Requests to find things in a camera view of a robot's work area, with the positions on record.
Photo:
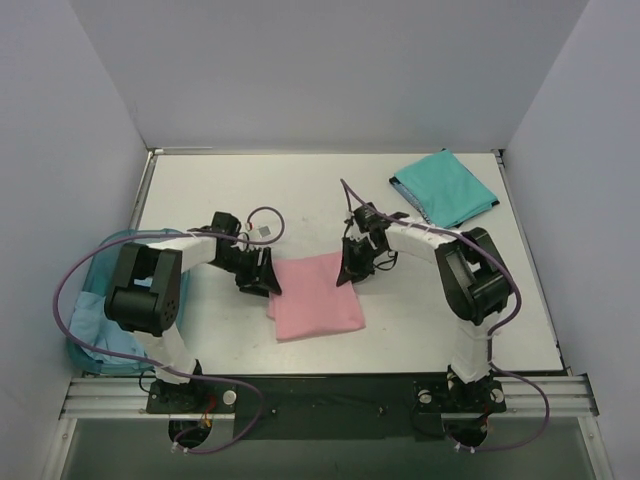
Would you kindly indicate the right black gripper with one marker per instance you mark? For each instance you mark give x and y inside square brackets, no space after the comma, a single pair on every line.
[357,257]

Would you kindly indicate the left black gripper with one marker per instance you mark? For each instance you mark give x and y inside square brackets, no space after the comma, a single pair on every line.
[258,271]

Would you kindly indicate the pink t shirt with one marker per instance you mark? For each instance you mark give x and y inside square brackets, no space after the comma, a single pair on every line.
[311,304]

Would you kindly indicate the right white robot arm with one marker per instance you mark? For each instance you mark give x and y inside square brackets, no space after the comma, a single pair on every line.
[470,269]

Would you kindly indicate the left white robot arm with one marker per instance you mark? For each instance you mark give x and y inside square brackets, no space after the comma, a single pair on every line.
[144,294]

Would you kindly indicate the dark folded shirt underneath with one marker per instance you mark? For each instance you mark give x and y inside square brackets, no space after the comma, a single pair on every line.
[417,193]

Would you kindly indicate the teal folded t shirt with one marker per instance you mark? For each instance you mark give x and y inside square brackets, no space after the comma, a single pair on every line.
[458,194]

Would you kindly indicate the teal plastic bin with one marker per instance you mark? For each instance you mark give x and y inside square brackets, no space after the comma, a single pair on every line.
[97,281]

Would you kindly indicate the light blue t shirt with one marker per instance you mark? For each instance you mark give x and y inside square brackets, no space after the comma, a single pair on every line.
[89,324]

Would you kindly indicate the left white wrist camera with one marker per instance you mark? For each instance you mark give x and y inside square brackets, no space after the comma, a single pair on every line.
[260,233]

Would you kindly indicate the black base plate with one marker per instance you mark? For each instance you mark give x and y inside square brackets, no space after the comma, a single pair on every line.
[331,407]

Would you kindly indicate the aluminium front rail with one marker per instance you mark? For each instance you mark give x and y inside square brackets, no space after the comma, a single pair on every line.
[106,399]

